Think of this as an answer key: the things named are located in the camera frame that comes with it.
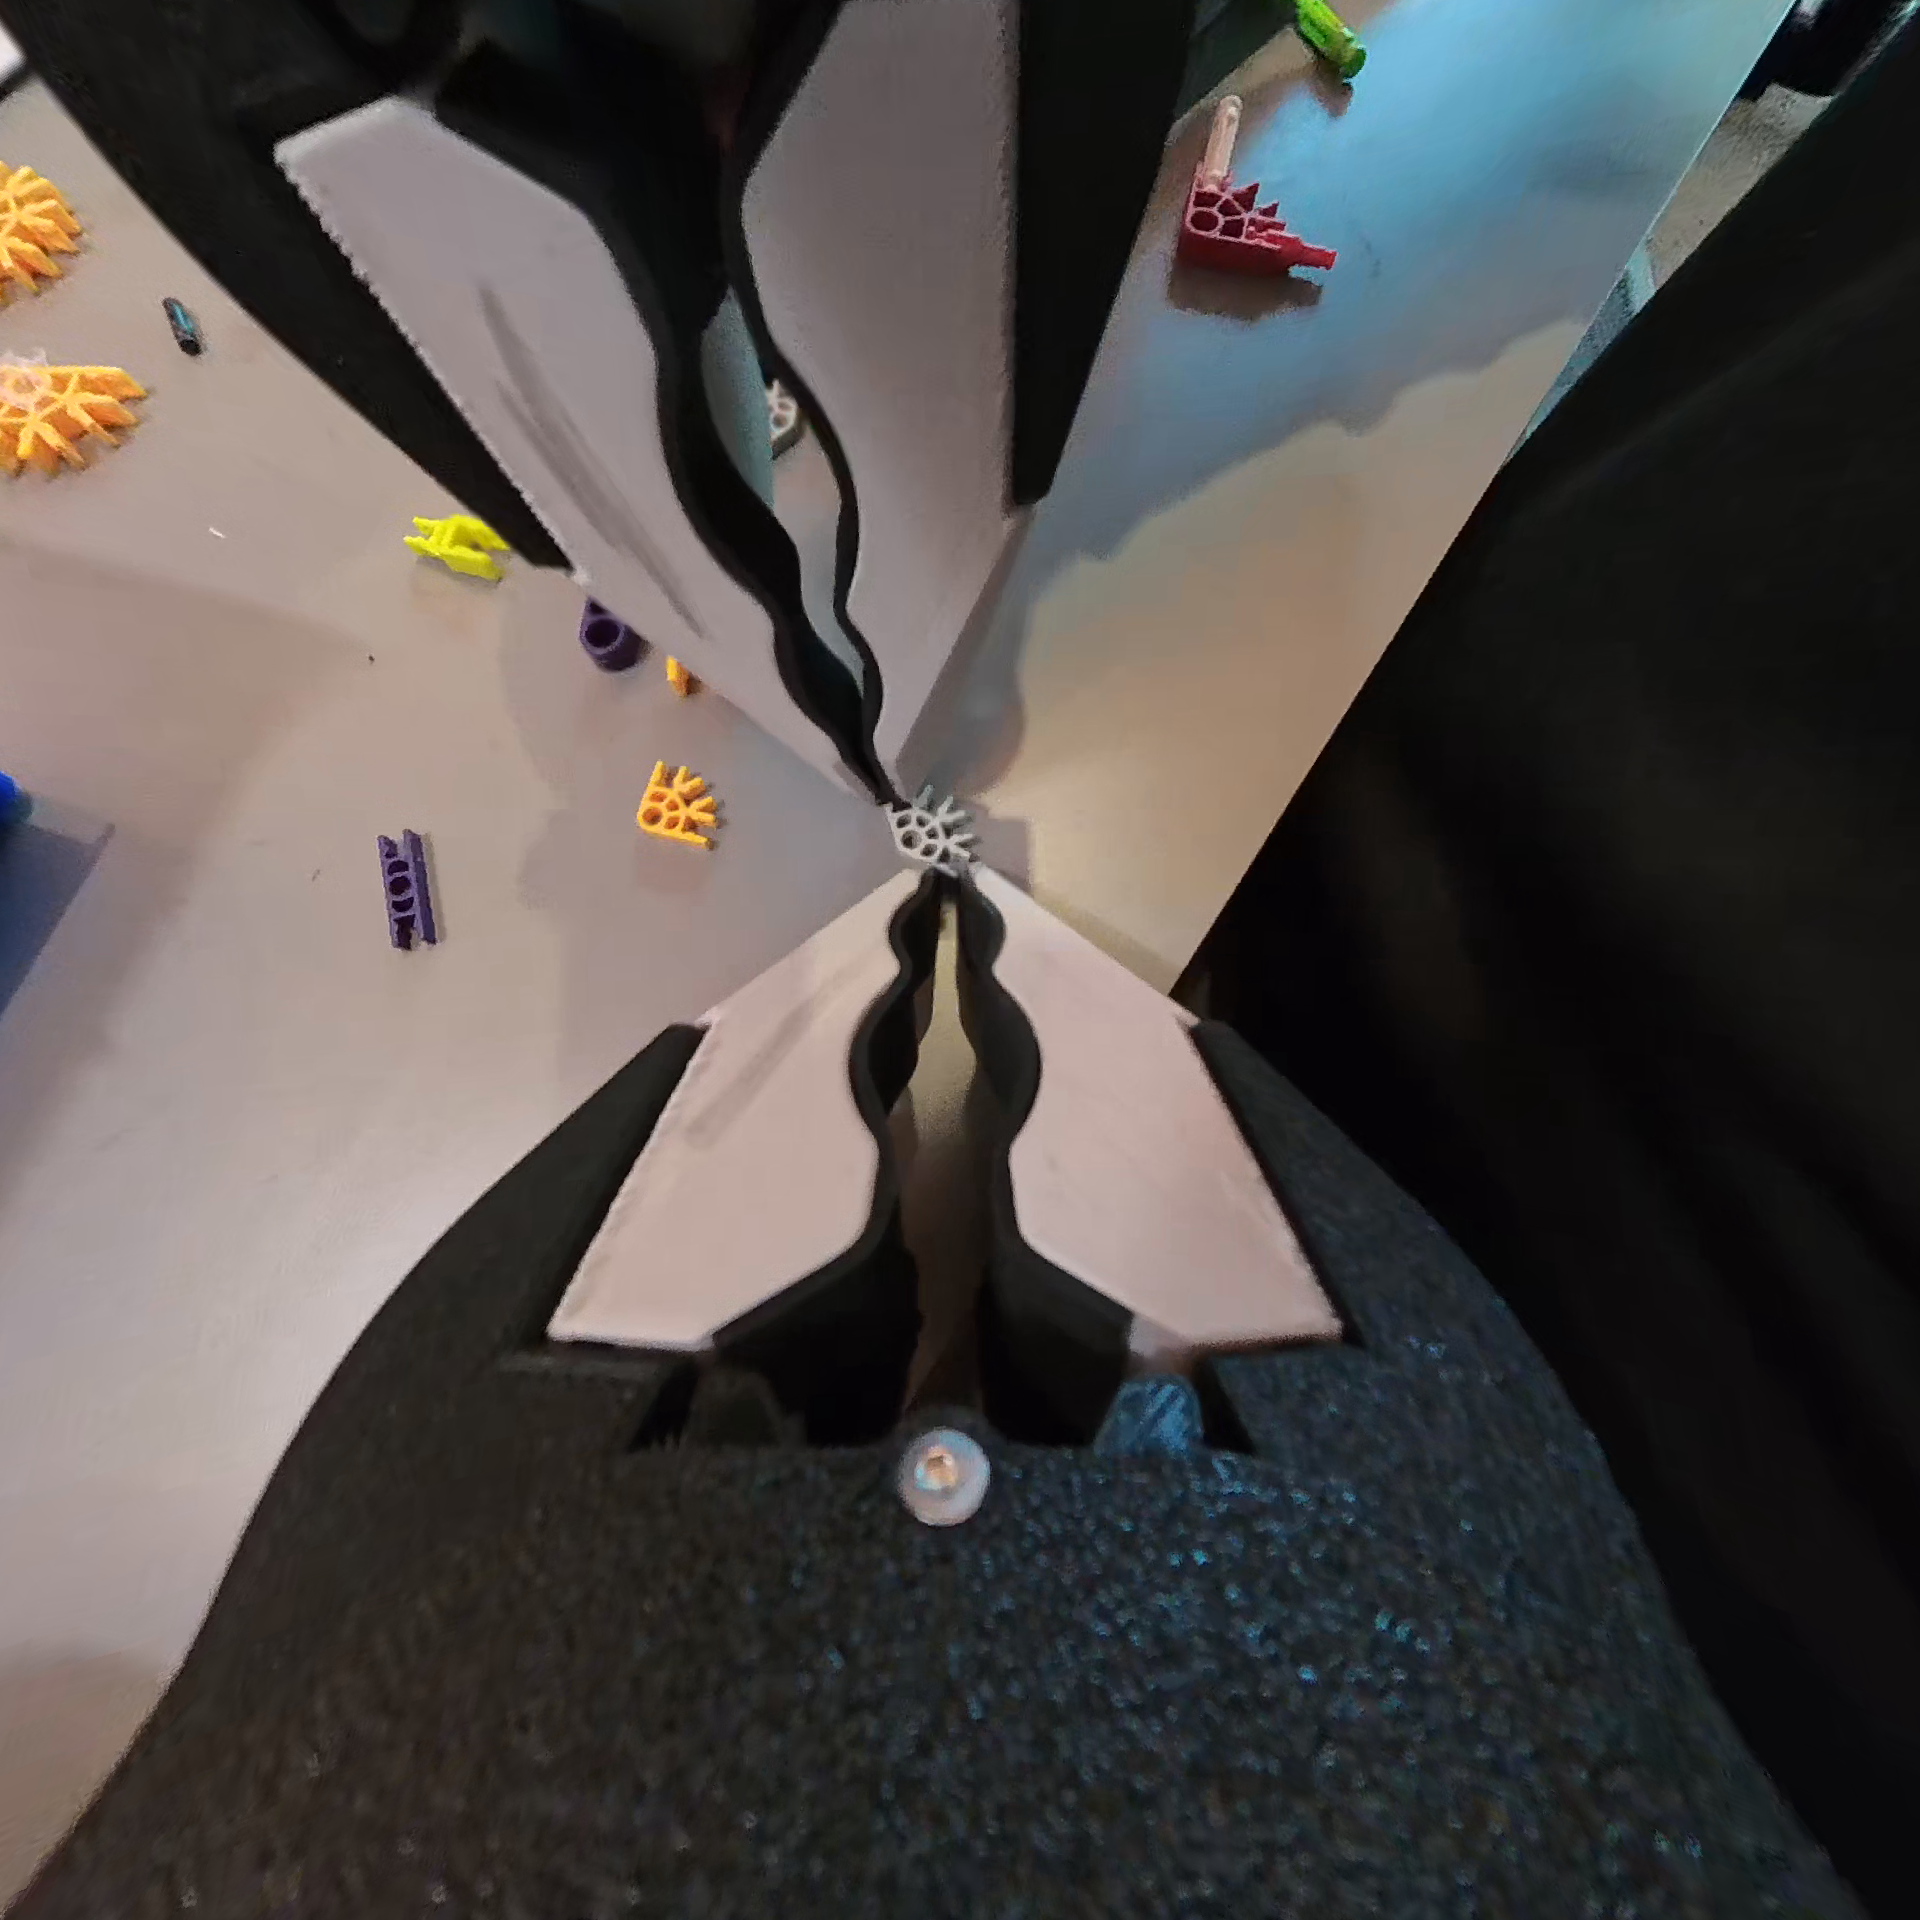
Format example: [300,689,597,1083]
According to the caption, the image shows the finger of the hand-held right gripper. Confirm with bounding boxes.
[727,0,1037,787]
[276,95,897,799]

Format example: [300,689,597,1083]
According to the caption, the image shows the yellow fan connector clear piece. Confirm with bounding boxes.
[0,351,149,479]

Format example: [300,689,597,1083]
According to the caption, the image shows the flat purple connector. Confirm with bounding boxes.
[376,830,441,950]

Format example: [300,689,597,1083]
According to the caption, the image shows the yellow-green clip connector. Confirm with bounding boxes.
[403,511,512,585]

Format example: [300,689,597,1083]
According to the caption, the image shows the person's dark clothing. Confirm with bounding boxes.
[1178,29,1920,1920]

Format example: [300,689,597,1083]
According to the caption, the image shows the small yellow connector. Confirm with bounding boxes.
[634,759,722,851]

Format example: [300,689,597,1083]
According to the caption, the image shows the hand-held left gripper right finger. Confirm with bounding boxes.
[953,871,1343,1445]

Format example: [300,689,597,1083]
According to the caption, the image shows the grey snowflake connector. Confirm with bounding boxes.
[885,786,981,875]

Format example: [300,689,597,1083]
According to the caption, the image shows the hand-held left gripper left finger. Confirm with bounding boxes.
[547,872,944,1441]

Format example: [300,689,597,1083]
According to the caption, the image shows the red fan connector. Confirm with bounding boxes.
[1176,176,1340,277]

